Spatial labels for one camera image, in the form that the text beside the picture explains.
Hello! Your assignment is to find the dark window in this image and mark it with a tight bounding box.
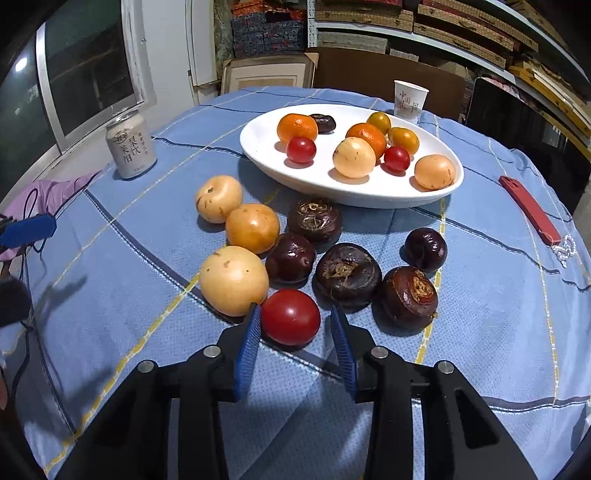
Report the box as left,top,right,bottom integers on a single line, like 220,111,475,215
0,0,148,195

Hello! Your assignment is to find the white paper cup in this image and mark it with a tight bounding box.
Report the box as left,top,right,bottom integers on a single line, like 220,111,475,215
393,80,430,124

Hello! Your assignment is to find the grey patterned box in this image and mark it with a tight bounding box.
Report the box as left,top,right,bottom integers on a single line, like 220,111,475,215
318,32,389,55

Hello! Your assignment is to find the dark water chestnut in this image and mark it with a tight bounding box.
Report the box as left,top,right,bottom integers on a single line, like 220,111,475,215
405,227,448,273
265,232,317,285
308,114,337,134
287,198,343,245
380,266,439,329
314,243,383,310

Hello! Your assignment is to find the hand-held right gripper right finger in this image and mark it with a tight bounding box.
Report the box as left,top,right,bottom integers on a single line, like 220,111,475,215
329,302,539,480

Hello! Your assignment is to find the long tan woven box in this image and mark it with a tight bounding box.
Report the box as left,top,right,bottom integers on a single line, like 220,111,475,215
315,2,414,33

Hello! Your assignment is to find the wooden picture frame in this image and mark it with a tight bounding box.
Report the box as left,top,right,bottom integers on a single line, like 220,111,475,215
221,52,319,95

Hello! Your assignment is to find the white bead bracelet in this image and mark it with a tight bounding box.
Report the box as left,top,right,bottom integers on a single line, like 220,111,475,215
551,234,578,268

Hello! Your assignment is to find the brown wooden board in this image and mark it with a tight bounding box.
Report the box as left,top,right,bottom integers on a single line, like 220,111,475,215
307,46,469,121

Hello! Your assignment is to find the red phone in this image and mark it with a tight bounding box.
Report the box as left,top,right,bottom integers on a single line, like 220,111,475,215
499,175,562,246

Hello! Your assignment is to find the blue checked tablecloth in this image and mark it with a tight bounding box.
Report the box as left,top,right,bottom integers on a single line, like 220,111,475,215
0,86,591,480

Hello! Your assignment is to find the stack of yellow flat boxes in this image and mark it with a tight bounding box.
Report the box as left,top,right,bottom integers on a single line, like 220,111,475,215
508,60,583,137

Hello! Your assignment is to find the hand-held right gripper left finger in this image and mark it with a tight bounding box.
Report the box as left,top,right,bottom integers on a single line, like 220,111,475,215
55,302,262,480

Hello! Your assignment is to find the white plate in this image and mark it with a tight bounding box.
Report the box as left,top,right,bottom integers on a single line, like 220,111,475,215
239,104,464,209

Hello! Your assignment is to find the black cable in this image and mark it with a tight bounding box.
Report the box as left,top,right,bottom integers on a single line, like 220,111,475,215
21,187,63,254

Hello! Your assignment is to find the white drink can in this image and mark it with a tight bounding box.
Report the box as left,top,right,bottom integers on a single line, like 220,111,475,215
105,110,158,180

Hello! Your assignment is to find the small orange mandarin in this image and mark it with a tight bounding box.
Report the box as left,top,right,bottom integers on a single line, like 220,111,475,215
387,127,420,156

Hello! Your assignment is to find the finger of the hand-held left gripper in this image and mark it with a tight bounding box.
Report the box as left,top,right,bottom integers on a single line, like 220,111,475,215
0,277,33,329
0,213,57,251

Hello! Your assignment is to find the white metal shelf rack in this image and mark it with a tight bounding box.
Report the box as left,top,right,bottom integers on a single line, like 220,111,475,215
307,0,591,153

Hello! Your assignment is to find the red tomato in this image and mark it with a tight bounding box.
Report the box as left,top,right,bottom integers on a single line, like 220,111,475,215
261,289,321,347
286,136,318,164
383,146,411,173

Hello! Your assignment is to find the green patterned panel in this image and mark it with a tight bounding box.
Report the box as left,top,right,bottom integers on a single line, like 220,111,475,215
213,0,234,61

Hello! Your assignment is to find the greenish mandarin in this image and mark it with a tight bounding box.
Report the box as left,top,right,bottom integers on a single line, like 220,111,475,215
366,111,392,136

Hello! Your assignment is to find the spotted yellow passion fruit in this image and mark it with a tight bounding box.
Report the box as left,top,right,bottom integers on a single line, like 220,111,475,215
195,175,244,224

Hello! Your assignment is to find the white narrow panel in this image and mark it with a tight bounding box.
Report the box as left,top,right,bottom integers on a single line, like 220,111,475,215
185,0,219,93

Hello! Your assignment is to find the black monitor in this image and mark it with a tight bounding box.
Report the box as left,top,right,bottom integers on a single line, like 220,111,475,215
464,78,591,215

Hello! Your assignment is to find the stack of blue patterned boxes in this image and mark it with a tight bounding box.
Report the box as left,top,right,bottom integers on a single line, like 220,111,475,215
231,0,308,58

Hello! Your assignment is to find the pink cloth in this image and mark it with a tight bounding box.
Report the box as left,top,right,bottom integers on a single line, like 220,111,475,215
0,172,102,266

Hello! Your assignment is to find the stack of tan woven boxes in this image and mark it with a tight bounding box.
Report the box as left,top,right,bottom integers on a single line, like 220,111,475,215
508,0,571,51
413,4,539,70

